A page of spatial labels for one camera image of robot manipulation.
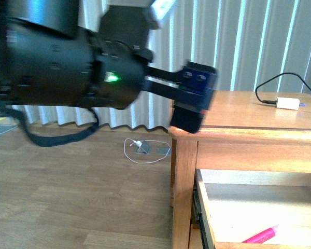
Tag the wooden nightstand cabinet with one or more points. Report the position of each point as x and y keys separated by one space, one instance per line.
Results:
x=239 y=133

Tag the white charger adapter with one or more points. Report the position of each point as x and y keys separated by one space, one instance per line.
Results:
x=289 y=103

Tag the closed grey floor socket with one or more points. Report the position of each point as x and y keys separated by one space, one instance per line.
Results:
x=163 y=151

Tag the wooden drawer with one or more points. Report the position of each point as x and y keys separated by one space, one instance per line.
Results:
x=232 y=206

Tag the open grey floor socket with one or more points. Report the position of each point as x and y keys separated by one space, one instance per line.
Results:
x=144 y=149

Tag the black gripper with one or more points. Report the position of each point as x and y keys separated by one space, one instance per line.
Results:
x=193 y=95

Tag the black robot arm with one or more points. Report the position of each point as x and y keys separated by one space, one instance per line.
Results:
x=47 y=59

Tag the grey pleated curtain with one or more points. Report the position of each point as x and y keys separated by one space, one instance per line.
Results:
x=250 y=43

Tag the white floor plug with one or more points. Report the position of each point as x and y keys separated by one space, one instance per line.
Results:
x=138 y=143

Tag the pink marker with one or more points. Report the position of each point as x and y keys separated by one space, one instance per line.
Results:
x=263 y=236

